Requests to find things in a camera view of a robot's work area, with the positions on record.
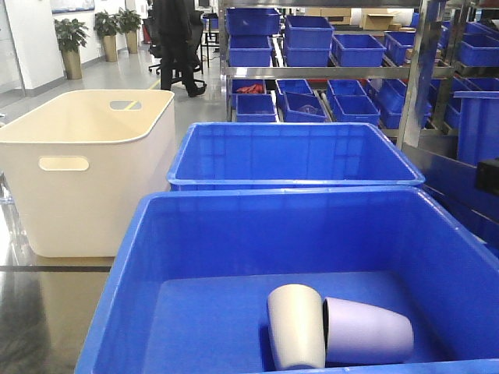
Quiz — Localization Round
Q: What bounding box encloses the beige plastic cup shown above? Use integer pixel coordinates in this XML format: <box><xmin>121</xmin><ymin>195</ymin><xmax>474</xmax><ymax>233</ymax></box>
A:
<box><xmin>267</xmin><ymin>284</ymin><xmax>325</xmax><ymax>371</ymax></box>

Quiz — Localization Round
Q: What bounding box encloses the lavender plastic cup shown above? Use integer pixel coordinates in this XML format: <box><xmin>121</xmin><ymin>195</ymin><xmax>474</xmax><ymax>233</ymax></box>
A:
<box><xmin>323</xmin><ymin>297</ymin><xmax>414</xmax><ymax>365</ymax></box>

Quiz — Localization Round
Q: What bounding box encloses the cream plastic storage bin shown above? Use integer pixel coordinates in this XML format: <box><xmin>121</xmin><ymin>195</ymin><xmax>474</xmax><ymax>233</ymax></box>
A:
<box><xmin>1</xmin><ymin>90</ymin><xmax>176</xmax><ymax>258</ymax></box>

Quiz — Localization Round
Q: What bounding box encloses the blue plastic bin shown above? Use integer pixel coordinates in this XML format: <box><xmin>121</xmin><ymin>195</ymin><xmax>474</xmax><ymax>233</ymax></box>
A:
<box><xmin>166</xmin><ymin>122</ymin><xmax>425</xmax><ymax>191</ymax></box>
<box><xmin>76</xmin><ymin>186</ymin><xmax>498</xmax><ymax>373</ymax></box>

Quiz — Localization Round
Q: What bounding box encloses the far blue plastic bin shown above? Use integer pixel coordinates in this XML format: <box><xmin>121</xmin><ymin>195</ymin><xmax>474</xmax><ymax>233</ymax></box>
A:
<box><xmin>166</xmin><ymin>122</ymin><xmax>425</xmax><ymax>191</ymax></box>

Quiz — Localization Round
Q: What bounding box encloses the potted plant gold pot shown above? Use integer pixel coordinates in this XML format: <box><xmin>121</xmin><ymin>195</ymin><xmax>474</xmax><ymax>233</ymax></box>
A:
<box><xmin>54</xmin><ymin>19</ymin><xmax>88</xmax><ymax>80</ymax></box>
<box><xmin>94</xmin><ymin>11</ymin><xmax>119</xmax><ymax>62</ymax></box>
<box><xmin>117</xmin><ymin>9</ymin><xmax>142</xmax><ymax>55</ymax></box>

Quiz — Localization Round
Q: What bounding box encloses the steel shelf with blue bins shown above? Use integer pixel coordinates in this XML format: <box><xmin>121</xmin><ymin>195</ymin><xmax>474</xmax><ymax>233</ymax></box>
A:
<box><xmin>218</xmin><ymin>1</ymin><xmax>498</xmax><ymax>146</ymax></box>

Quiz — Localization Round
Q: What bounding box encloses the person in black clothes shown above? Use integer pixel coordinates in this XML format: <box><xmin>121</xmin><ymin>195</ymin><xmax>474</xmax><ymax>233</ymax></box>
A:
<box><xmin>153</xmin><ymin>0</ymin><xmax>206</xmax><ymax>97</ymax></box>

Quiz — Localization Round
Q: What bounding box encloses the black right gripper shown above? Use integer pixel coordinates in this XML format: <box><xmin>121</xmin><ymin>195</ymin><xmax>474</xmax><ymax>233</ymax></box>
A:
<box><xmin>475</xmin><ymin>157</ymin><xmax>499</xmax><ymax>192</ymax></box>

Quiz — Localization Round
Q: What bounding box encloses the near blue plastic bin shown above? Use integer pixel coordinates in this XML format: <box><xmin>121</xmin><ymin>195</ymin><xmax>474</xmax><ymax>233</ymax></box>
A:
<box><xmin>76</xmin><ymin>186</ymin><xmax>498</xmax><ymax>373</ymax></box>

